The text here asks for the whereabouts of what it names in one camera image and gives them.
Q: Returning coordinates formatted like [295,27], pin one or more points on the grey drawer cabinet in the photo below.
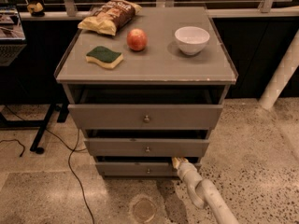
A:
[160,65]

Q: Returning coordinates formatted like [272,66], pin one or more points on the grey bottom drawer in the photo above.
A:
[135,167]

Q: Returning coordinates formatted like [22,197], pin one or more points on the red apple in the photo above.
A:
[137,39]

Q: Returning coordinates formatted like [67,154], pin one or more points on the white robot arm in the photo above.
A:
[203,192]

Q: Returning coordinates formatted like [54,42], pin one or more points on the grey drawer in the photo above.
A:
[147,143]
[135,167]
[174,109]

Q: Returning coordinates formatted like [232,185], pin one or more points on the white ceramic bowl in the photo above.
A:
[191,40]

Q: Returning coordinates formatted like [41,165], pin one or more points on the brown yellow chip bag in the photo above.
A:
[110,17]

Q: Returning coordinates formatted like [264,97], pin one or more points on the grey middle drawer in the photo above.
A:
[147,143]

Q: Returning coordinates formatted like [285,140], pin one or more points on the green yellow sponge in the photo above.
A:
[104,57]

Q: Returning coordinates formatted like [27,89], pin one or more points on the black desk with laptop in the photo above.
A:
[12,43]

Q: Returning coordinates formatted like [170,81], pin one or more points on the yellow black object on ledge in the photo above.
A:
[36,9]

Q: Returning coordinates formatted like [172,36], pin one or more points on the white diagonal pipe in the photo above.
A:
[282,75]

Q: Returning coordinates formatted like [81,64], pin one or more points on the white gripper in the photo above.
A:
[184,166]

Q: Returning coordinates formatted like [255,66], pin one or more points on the grey top drawer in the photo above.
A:
[174,109]

